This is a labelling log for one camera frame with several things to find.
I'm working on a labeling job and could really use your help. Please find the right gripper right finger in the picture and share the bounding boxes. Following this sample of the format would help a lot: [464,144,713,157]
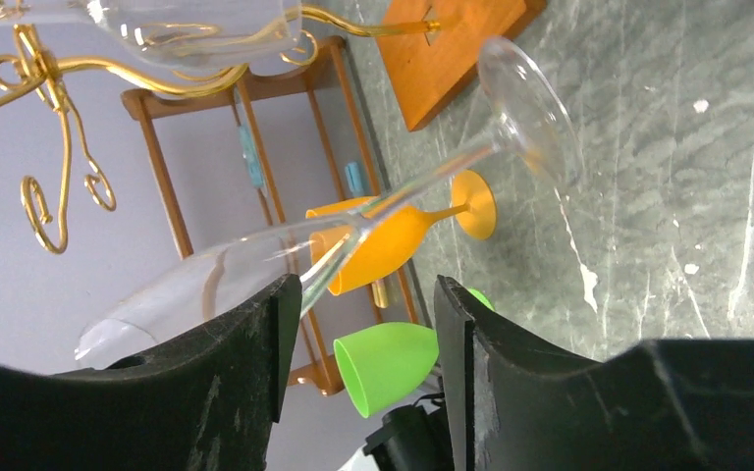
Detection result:
[434,276,754,470]

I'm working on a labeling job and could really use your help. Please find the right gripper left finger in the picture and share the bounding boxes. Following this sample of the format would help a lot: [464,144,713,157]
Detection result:
[0,275,302,470]

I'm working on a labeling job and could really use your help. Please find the orange plastic wine glass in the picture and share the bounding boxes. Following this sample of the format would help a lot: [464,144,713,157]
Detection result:
[328,170,497,296]

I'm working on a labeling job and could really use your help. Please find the clear champagne flute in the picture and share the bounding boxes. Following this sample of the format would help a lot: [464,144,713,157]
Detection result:
[74,36,582,369]

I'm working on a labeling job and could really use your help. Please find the clear wine glass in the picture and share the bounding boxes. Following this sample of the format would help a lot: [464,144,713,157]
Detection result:
[0,0,301,71]

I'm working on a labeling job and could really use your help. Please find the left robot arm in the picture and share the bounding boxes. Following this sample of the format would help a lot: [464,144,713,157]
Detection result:
[341,392,455,470]

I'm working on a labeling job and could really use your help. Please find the wooden dish drying rack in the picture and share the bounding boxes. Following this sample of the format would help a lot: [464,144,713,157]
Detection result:
[120,34,424,397]

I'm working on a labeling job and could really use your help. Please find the green plastic wine glass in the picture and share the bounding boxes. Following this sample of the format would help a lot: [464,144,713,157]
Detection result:
[332,287,497,420]

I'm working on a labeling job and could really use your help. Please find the blue packaged tool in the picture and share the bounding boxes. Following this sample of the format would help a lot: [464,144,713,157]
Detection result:
[239,125,266,192]

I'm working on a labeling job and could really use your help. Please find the gold wire wine glass rack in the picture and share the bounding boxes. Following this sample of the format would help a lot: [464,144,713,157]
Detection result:
[0,0,548,256]

